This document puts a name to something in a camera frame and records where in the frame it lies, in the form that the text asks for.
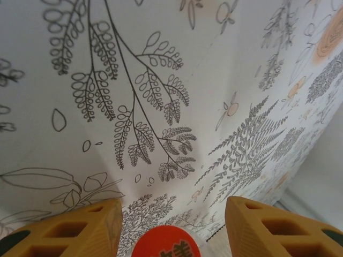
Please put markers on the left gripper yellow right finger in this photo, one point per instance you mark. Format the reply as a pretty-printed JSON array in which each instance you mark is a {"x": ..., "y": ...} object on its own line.
[{"x": 241, "y": 227}]

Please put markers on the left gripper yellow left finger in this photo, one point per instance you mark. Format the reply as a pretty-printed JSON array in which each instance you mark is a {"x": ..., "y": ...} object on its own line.
[{"x": 107, "y": 225}]

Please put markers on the clear bottle red cap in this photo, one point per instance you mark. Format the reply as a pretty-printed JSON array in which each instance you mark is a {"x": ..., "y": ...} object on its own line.
[{"x": 160, "y": 241}]

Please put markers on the floral leaf print tablecloth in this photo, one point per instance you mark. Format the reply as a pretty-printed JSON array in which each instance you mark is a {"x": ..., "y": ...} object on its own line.
[{"x": 160, "y": 80}]

